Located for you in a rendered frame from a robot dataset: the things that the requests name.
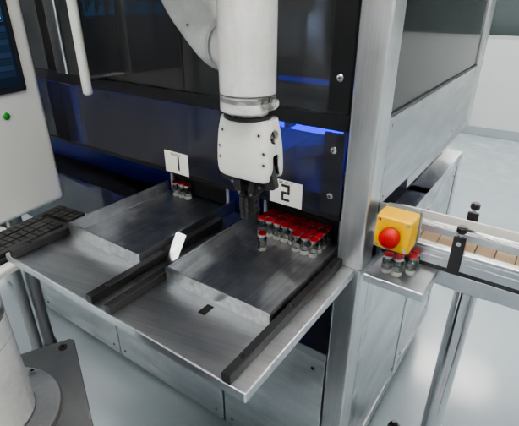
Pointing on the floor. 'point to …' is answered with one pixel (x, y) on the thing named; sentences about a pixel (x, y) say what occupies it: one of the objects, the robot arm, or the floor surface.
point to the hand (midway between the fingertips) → (248, 204)
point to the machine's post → (362, 192)
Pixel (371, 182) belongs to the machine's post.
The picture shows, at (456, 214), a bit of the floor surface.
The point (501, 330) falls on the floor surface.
